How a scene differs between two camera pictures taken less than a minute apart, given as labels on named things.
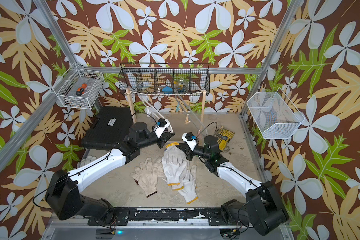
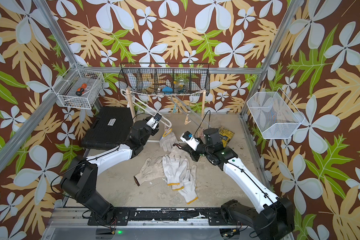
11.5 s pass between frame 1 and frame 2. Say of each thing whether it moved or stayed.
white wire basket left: stayed
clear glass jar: stayed
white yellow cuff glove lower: stayed
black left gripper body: moved
